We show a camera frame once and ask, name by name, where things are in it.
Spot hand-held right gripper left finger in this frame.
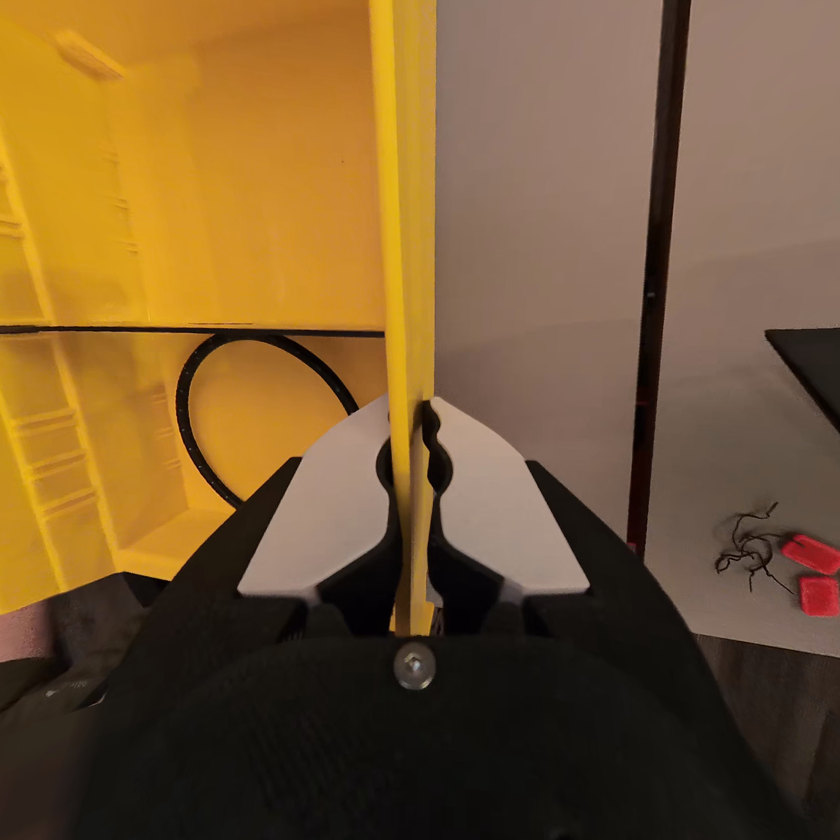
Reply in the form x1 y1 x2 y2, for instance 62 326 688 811
236 394 400 609

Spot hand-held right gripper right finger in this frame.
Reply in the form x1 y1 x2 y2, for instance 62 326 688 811
419 395 592 602

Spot yellow plastic bin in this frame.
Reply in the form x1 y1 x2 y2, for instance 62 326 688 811
0 0 439 639

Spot black thread tangle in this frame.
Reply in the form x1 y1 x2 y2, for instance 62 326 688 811
714 502 800 595

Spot red pad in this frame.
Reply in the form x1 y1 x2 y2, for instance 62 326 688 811
797 575 840 618
781 533 840 576

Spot braided HDMI cable green plugs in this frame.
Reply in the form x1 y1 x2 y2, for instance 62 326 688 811
176 333 362 511

